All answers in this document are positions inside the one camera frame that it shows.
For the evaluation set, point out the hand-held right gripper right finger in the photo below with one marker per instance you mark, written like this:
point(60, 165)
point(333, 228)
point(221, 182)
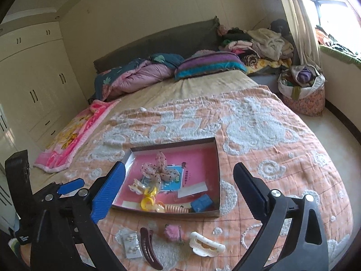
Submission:
point(249, 192)

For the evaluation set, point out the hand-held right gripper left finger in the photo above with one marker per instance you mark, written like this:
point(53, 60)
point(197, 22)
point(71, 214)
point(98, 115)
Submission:
point(108, 192)

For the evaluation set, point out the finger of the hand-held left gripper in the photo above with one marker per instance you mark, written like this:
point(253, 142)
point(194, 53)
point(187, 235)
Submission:
point(72, 185)

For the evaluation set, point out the cream flower hair clip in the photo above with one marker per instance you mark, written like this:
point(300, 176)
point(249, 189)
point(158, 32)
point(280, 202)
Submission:
point(136, 187)

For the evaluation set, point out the small blue box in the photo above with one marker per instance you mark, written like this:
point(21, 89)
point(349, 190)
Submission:
point(201, 203)

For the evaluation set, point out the dotted tulle bow hair clip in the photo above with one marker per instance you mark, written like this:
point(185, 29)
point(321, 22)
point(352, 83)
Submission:
point(158, 170)

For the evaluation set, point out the earrings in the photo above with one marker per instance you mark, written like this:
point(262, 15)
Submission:
point(132, 244)

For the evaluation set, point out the grey cardboard box pink inside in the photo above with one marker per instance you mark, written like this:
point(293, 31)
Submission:
point(197, 161)

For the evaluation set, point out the orange spiral horn hair clip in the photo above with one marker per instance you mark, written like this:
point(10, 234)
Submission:
point(176, 209)

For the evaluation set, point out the white paper slip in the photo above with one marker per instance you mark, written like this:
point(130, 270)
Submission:
point(131, 203)

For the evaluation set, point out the pink cartoon blanket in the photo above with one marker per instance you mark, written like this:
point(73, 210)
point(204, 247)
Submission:
point(73, 135)

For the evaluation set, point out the orange quilt with white clouds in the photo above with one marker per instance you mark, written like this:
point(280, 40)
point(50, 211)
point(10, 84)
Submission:
point(282, 152)

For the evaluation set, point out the white paper card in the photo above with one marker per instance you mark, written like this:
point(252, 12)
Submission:
point(193, 189)

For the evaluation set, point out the white claw hair clip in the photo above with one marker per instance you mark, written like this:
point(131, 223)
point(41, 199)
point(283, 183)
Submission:
point(206, 244)

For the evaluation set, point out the brown long hair clip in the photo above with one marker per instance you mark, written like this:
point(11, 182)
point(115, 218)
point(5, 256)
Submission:
point(151, 245)

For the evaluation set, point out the pink fluffy hair clip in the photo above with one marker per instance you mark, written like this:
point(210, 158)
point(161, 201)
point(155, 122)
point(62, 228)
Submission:
point(172, 231)

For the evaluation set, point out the cream wardrobe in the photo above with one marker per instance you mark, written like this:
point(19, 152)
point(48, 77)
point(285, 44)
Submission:
point(36, 76)

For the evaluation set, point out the floral laundry bag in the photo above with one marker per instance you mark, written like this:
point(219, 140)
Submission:
point(304, 98)

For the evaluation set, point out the beige bed sheet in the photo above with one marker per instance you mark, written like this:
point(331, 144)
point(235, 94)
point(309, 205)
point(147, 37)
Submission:
point(197, 90)

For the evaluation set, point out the pink and teal duvet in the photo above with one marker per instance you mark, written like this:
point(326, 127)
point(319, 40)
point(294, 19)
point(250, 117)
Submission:
point(141, 76)

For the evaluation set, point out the striped purple pillow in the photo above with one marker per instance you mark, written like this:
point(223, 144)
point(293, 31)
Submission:
point(208, 65)

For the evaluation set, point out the pile of clothes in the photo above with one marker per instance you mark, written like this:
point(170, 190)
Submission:
point(265, 42)

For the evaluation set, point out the dark grey headboard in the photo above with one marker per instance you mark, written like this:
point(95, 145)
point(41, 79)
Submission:
point(155, 39)

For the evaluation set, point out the green padded mat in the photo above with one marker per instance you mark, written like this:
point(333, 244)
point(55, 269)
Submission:
point(338, 56)

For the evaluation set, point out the pile of colourful cloths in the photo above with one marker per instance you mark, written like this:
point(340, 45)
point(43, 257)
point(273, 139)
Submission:
point(330, 39)

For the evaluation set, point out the cream curtain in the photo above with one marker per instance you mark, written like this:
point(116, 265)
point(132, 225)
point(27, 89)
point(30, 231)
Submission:
point(296, 19)

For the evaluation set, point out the window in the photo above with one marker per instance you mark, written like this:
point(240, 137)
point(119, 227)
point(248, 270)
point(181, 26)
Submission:
point(335, 5)

